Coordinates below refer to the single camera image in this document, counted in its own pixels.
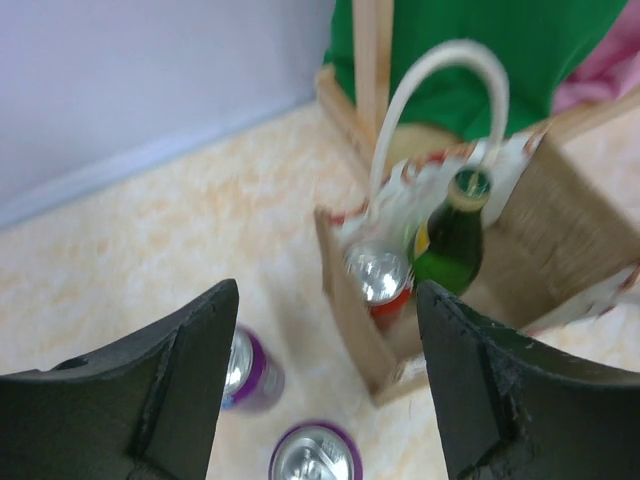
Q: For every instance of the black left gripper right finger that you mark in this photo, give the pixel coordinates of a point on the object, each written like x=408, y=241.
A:
x=511, y=407

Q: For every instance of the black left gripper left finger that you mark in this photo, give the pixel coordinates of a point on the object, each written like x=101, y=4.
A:
x=142, y=407

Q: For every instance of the purple can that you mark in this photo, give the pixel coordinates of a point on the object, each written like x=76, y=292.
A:
x=254, y=380
x=314, y=450

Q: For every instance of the green glass bottle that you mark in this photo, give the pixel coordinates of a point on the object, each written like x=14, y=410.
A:
x=448, y=247

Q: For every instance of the patterned canvas tote bag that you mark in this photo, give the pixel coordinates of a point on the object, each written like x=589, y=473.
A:
x=506, y=223

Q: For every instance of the red can back left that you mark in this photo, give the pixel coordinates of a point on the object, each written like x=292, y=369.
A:
x=384, y=278

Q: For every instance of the wooden clothes rack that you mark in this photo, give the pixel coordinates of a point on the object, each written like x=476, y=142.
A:
x=540, y=44

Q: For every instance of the pink shirt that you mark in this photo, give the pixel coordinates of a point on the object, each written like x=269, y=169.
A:
x=612, y=68

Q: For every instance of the green tank top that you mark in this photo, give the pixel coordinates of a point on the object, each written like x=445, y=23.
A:
x=460, y=86

